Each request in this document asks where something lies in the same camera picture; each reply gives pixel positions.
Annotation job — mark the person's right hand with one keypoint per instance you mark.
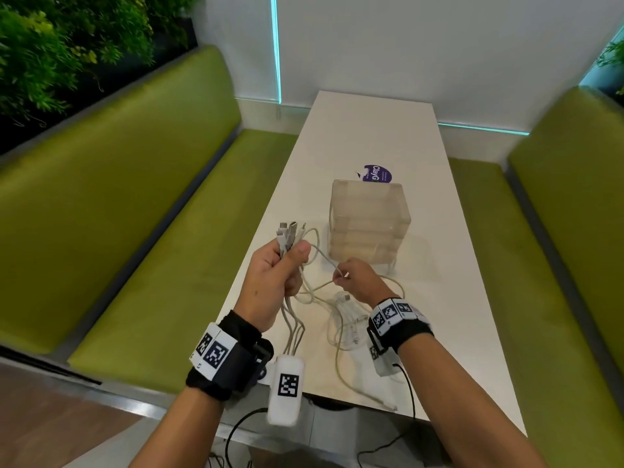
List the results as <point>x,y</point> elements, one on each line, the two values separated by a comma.
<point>363,282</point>

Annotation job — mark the person's left hand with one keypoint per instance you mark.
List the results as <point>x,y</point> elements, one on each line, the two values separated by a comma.
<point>265,282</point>

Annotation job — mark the person's right fingers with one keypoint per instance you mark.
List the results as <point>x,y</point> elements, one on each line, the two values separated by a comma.
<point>341,275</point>

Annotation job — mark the person's left thumb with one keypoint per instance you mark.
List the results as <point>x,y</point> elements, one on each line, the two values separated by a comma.
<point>297,253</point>

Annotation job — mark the person's right forearm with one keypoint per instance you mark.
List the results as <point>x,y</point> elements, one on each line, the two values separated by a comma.
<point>463,409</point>

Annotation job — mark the person's left forearm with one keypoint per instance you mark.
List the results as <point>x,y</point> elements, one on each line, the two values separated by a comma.
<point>180,433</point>

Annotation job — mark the clear acrylic drawer box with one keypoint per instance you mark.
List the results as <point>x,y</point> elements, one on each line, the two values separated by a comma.
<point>368,221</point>

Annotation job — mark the purple round label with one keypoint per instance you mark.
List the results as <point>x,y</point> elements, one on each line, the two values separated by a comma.
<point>378,173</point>

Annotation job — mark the green upholstered bench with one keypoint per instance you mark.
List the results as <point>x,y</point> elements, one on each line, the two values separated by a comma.
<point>122,214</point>
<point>560,287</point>

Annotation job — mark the teal horizontal light strip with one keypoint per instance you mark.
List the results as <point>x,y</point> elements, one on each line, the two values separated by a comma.
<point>482,128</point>

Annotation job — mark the teal vertical light strip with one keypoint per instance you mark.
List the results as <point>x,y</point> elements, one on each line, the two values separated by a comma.
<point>276,48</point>

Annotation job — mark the green potted plant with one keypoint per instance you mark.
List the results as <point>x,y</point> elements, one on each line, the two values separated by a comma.
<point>613,60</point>

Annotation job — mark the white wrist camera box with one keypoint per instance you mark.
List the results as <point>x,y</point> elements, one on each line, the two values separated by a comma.
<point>286,389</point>
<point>385,363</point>

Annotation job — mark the green plant wall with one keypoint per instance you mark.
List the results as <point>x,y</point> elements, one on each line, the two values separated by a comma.
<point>63,48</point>

